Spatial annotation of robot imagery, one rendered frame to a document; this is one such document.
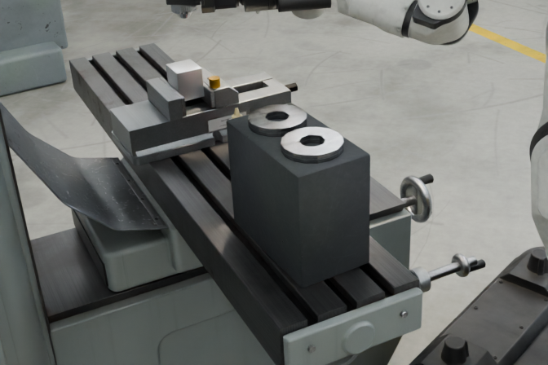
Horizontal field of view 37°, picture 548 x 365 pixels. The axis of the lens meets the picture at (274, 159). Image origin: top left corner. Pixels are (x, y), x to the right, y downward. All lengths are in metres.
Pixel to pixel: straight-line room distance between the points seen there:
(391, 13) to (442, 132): 2.35
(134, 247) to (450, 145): 2.31
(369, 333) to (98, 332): 0.59
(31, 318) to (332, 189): 0.61
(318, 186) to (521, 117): 2.88
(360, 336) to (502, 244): 1.86
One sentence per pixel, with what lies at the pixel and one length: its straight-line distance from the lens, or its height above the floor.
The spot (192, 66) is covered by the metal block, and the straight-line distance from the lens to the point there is 1.59.
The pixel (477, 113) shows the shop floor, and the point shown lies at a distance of 3.95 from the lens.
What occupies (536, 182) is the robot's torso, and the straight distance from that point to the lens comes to 1.40.
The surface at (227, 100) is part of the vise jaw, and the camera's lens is 1.59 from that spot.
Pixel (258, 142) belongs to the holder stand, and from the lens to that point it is 1.18.
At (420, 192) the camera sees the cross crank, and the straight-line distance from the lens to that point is 1.94.
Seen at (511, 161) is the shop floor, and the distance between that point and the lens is 3.54.
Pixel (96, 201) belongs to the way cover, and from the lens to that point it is 1.55.
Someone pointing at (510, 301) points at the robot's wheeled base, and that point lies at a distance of 1.76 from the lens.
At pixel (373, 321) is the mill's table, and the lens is 1.18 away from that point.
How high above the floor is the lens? 1.65
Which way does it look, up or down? 28 degrees down
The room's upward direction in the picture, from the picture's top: 3 degrees counter-clockwise
